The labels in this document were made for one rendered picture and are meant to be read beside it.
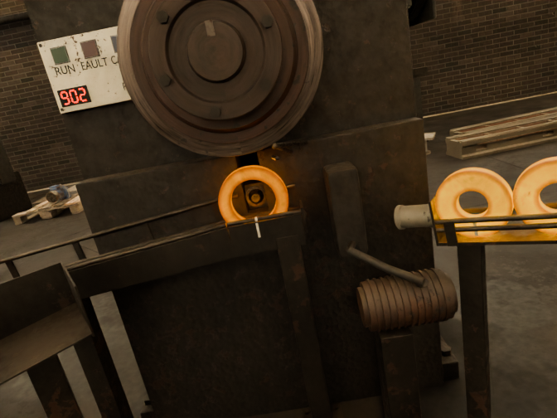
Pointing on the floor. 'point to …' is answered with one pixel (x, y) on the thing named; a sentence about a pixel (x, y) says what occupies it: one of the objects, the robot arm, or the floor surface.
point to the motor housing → (389, 287)
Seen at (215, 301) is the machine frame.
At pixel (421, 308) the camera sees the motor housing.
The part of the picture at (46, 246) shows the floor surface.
